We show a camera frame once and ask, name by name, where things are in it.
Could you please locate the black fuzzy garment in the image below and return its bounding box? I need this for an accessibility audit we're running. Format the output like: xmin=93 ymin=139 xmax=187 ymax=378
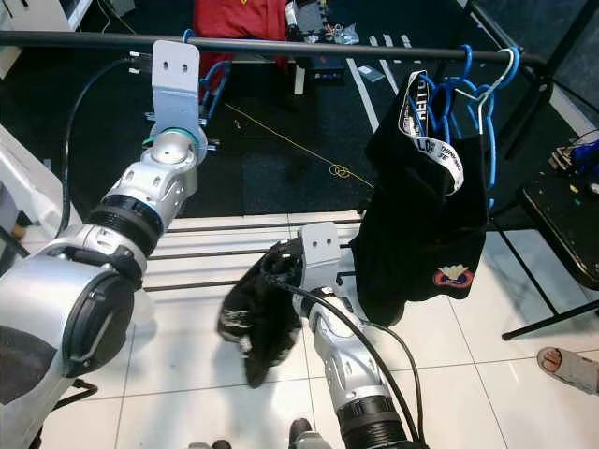
xmin=217 ymin=239 xmax=308 ymax=390

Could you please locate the black metal clothes rack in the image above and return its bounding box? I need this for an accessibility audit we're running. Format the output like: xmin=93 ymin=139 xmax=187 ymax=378
xmin=0 ymin=0 xmax=599 ymax=342

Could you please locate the red shirt with yellow print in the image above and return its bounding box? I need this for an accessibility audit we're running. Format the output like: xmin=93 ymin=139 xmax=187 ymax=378
xmin=192 ymin=0 xmax=291 ymax=66

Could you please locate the black folding chair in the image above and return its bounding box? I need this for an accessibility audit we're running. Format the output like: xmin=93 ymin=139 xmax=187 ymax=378
xmin=519 ymin=140 xmax=599 ymax=291

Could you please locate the person in blue shorts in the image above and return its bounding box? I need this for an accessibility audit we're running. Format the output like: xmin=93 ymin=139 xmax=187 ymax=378
xmin=536 ymin=346 xmax=599 ymax=396

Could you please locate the white shelf unit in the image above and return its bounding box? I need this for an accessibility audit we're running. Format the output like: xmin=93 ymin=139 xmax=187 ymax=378
xmin=0 ymin=0 xmax=99 ymax=34

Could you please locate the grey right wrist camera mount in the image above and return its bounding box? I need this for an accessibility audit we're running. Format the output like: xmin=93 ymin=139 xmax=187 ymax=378
xmin=298 ymin=222 xmax=343 ymax=293

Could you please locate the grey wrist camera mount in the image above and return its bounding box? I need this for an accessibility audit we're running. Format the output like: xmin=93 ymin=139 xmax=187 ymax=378
xmin=298 ymin=222 xmax=343 ymax=293
xmin=150 ymin=39 xmax=202 ymax=141

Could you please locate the yellow cord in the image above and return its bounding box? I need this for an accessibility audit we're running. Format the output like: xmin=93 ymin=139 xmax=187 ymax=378
xmin=225 ymin=103 xmax=352 ymax=179

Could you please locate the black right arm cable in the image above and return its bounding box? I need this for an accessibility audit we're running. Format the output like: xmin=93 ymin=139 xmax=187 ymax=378
xmin=267 ymin=271 xmax=427 ymax=449

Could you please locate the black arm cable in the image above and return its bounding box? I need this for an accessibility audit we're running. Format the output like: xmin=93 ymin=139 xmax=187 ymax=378
xmin=64 ymin=58 xmax=155 ymax=235
xmin=267 ymin=271 xmax=427 ymax=449

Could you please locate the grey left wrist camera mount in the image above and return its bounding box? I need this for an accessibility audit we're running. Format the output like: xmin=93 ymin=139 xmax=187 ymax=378
xmin=150 ymin=39 xmax=202 ymax=141

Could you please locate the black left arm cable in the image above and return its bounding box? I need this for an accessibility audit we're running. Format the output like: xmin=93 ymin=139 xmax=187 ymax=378
xmin=64 ymin=58 xmax=155 ymax=235

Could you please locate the white wire hanger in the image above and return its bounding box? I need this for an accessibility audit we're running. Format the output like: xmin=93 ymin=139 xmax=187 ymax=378
xmin=459 ymin=47 xmax=518 ymax=132

